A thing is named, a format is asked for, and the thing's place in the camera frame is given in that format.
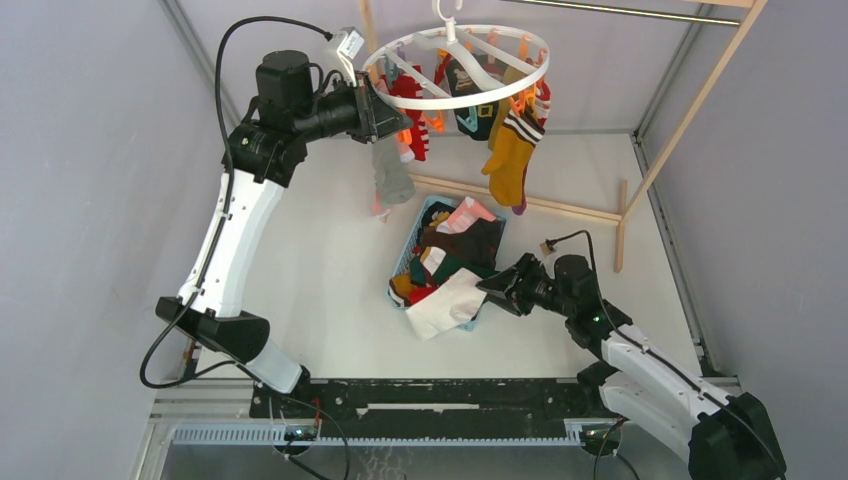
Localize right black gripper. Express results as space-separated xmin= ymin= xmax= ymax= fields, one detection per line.
xmin=476 ymin=252 xmax=574 ymax=318

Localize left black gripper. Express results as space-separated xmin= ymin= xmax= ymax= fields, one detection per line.
xmin=292 ymin=71 xmax=412 ymax=145

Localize grey beige striped sock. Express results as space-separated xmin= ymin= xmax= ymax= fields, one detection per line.
xmin=372 ymin=138 xmax=416 ymax=207

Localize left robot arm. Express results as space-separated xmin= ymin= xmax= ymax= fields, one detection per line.
xmin=155 ymin=50 xmax=412 ymax=417

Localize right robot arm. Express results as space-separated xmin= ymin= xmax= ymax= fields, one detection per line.
xmin=477 ymin=254 xmax=786 ymax=479

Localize white round clip hanger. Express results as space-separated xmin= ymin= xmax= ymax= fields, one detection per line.
xmin=361 ymin=0 xmax=551 ymax=111

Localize red white hanging sock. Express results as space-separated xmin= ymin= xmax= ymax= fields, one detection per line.
xmin=387 ymin=62 xmax=432 ymax=164

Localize dark brown sock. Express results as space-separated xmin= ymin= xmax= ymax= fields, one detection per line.
xmin=419 ymin=219 xmax=505 ymax=269

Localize dark green sock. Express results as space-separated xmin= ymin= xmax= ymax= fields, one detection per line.
xmin=430 ymin=255 xmax=497 ymax=286

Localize pink patterned hanging sock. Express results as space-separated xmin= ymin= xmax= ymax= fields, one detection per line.
xmin=371 ymin=193 xmax=392 ymax=223

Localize black patterned hanging sock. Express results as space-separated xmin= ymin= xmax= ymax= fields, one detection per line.
xmin=443 ymin=52 xmax=508 ymax=142

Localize mustard striped sock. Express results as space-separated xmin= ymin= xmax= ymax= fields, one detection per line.
xmin=481 ymin=110 xmax=546 ymax=208

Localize blue plastic laundry basket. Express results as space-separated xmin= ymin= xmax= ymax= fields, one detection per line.
xmin=387 ymin=195 xmax=506 ymax=330

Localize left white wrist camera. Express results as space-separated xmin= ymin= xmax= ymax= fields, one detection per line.
xmin=323 ymin=27 xmax=365 ymax=87

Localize wooden drying rack frame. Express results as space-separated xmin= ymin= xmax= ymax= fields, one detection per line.
xmin=358 ymin=0 xmax=767 ymax=273

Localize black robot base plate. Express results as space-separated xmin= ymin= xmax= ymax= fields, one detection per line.
xmin=249 ymin=378 xmax=618 ymax=442

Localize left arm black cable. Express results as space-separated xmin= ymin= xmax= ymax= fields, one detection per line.
xmin=139 ymin=16 xmax=336 ymax=390

